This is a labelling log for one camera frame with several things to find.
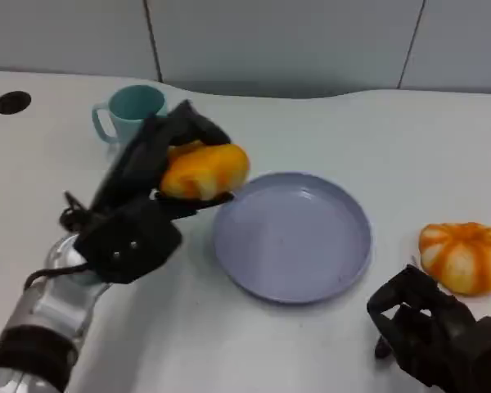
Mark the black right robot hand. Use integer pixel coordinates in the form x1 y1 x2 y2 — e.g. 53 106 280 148
367 264 480 388

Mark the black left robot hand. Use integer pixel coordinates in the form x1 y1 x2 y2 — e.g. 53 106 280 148
72 99 235 286

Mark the orange white toy bread roll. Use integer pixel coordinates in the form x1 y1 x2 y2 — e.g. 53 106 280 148
417 222 491 296
160 142 251 201

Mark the pale green mug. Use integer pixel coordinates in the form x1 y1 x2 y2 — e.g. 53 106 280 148
91 84 168 145

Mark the lilac plate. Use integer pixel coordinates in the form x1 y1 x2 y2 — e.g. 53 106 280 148
212 171 372 305

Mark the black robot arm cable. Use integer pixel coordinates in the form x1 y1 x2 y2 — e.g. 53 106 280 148
59 190 93 231
24 264 92 290

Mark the black round table cable hole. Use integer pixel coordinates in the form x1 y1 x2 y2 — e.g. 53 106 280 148
0 90 33 115

